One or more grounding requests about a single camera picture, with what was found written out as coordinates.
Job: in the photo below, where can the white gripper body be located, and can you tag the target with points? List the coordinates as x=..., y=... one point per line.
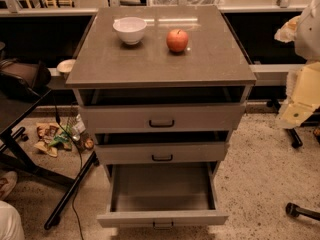
x=308, y=37

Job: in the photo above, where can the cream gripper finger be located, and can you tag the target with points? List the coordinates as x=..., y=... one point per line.
x=287, y=32
x=292, y=115

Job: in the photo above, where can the grey bottom drawer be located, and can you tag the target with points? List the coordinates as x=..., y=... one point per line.
x=162, y=196

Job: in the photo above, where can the grey drawer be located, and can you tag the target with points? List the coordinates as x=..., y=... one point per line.
x=162, y=196
x=162, y=147
x=156, y=118

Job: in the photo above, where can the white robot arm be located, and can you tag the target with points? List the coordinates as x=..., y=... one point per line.
x=307, y=36

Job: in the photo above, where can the grey top drawer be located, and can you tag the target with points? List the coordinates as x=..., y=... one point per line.
x=156, y=118

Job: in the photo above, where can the grey drawer cabinet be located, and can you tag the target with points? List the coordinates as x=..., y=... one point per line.
x=211, y=69

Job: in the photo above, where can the grey middle drawer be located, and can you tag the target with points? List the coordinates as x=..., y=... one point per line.
x=162, y=147

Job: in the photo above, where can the black stand leg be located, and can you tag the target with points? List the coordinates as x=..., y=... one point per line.
x=313, y=120

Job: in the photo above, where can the black chair caster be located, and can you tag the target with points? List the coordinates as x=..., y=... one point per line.
x=295, y=211

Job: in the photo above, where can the red apple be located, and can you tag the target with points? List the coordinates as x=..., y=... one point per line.
x=177, y=40

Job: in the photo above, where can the white bowl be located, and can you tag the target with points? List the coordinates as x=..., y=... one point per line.
x=130, y=30

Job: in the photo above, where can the small bowl behind cabinet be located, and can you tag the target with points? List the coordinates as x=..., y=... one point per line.
x=66, y=66

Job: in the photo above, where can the snack wrappers pile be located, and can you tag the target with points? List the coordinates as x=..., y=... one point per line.
x=53, y=135

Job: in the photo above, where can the black bag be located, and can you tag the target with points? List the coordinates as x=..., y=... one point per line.
x=23, y=80

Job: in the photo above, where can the white shoe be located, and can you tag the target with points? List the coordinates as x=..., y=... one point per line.
x=8, y=181

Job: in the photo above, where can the white trouser leg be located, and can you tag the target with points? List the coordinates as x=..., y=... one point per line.
x=10, y=223

